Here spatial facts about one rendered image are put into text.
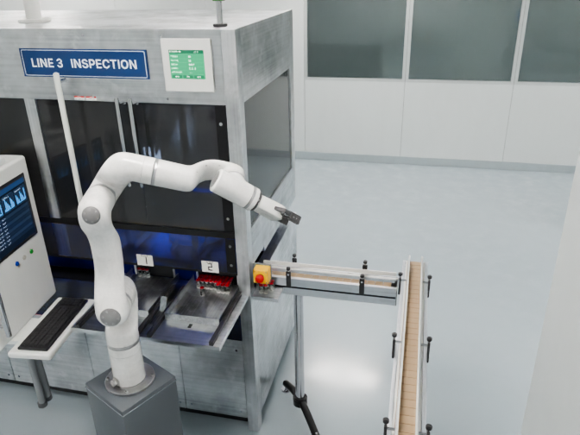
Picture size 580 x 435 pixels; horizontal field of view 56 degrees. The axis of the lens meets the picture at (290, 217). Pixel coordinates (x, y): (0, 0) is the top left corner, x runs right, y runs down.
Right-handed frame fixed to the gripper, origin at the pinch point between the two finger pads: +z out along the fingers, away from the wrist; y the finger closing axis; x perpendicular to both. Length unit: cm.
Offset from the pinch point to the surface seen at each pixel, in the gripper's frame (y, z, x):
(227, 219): -61, -3, 1
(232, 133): -42, -23, 31
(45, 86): -87, -97, 21
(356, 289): -48, 65, -4
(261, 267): -63, 22, -12
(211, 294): -81, 11, -32
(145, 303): -89, -15, -48
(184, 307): -77, 0, -43
